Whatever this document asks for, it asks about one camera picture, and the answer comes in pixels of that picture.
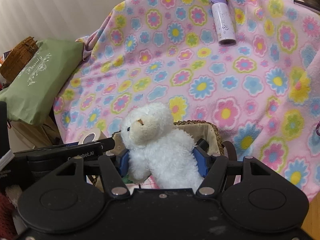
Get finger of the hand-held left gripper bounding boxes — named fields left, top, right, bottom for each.
left=51, top=142, right=80, bottom=148
left=13, top=137, right=116, bottom=156

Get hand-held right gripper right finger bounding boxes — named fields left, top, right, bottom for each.
left=194, top=140, right=295, bottom=198

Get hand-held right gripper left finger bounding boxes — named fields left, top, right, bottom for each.
left=30, top=150, right=129, bottom=198

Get beige tape roll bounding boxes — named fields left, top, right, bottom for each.
left=79, top=129, right=108, bottom=145

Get woven basket with fabric liner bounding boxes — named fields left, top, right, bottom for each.
left=86, top=120, right=238, bottom=189

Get white teddy bear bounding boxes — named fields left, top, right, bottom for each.
left=120, top=102, right=204, bottom=189

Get red knit clothing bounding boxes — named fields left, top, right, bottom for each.
left=0, top=191, right=19, bottom=232

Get green printed pillow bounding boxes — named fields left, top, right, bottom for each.
left=0, top=39, right=84, bottom=127

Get pink floral fleece blanket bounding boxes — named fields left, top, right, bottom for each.
left=52, top=0, right=320, bottom=203

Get brown wicker basket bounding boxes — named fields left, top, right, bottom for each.
left=0, top=36, right=39, bottom=83

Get purple and white bottle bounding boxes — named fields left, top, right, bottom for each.
left=209, top=0, right=237, bottom=46

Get dark metal bars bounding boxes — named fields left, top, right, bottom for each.
left=294, top=0, right=320, bottom=12

